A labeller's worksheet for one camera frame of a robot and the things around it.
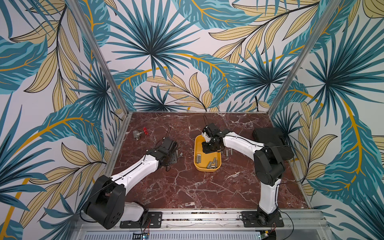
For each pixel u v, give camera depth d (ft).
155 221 2.40
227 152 3.19
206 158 3.12
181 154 3.12
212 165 2.97
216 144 2.32
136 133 3.39
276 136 3.33
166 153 2.16
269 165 1.66
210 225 2.40
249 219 2.40
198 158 3.09
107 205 1.34
